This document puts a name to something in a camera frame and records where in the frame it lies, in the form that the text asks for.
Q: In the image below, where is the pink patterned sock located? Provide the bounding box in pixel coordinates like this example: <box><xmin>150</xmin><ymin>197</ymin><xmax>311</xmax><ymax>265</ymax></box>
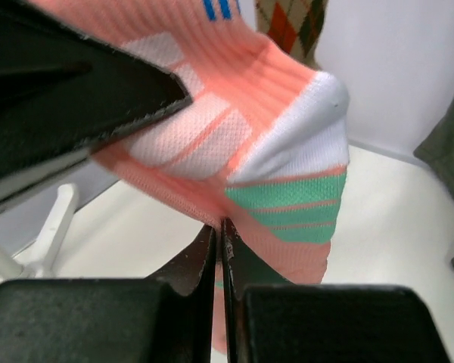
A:
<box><xmin>90</xmin><ymin>0</ymin><xmax>351</xmax><ymax>352</ymax></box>

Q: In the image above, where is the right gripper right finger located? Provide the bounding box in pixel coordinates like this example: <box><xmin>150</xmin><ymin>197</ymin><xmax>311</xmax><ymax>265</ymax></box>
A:
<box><xmin>221</xmin><ymin>219</ymin><xmax>299</xmax><ymax>362</ymax></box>

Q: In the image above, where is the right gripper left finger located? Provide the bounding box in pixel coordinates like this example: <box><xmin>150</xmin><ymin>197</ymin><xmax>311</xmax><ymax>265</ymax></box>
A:
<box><xmin>151</xmin><ymin>225</ymin><xmax>217</xmax><ymax>362</ymax></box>

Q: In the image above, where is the silver clothes rail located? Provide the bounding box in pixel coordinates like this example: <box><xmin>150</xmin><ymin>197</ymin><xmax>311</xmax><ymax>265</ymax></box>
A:
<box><xmin>0</xmin><ymin>184</ymin><xmax>79</xmax><ymax>280</ymax></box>

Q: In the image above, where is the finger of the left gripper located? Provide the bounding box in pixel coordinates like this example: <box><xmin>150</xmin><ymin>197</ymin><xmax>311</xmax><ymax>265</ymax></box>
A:
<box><xmin>0</xmin><ymin>1</ymin><xmax>192</xmax><ymax>212</ymax></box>

